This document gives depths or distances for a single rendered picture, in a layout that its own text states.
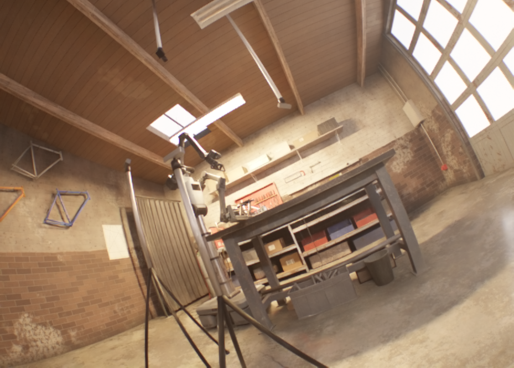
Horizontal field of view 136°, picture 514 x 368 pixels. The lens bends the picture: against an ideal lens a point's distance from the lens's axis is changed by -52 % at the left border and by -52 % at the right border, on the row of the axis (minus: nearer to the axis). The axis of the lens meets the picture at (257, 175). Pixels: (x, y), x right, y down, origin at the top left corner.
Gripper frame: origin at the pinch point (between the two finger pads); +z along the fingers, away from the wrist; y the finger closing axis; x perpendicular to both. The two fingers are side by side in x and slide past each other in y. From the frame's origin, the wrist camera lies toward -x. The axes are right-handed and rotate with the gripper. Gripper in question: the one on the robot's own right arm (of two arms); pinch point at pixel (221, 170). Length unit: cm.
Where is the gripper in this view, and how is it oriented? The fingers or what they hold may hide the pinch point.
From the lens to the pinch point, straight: 195.8
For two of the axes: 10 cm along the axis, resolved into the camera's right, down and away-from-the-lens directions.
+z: 7.3, 5.4, -4.2
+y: 4.3, 1.1, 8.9
